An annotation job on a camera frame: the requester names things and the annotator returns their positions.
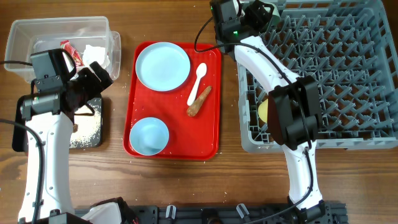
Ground white tissue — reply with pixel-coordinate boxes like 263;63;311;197
82;45;110;68

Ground white rice pile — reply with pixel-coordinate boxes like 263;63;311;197
70;105;102;149

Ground brown food chunk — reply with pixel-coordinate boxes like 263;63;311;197
73;124;78;133

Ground red snack wrapper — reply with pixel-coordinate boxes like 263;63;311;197
60;40;84;67

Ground small light blue bowl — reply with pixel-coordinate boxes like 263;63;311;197
129;117;170;156

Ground yellow plastic cup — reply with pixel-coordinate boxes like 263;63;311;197
257;99;269;123

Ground brown carrot-like food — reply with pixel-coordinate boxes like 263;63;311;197
187;86;212;117

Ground mint green bowl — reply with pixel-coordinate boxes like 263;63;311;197
268;3;280;26

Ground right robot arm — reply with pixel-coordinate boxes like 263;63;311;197
210;1;326;223

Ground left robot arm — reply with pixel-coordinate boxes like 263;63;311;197
18;49;113;223

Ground black waste tray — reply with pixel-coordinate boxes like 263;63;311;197
12;95;103;152

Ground grey dishwasher rack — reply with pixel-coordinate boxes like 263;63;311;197
233;0;398;153

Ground clear plastic bin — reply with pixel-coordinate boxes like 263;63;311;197
5;16;121;80

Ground white plastic spoon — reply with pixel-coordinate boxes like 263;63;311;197
187;63;207;106

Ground large light blue plate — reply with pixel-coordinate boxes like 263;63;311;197
135;42;191;92

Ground red serving tray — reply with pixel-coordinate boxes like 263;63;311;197
123;42;222;161

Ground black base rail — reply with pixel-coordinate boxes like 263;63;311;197
130;202;349;224

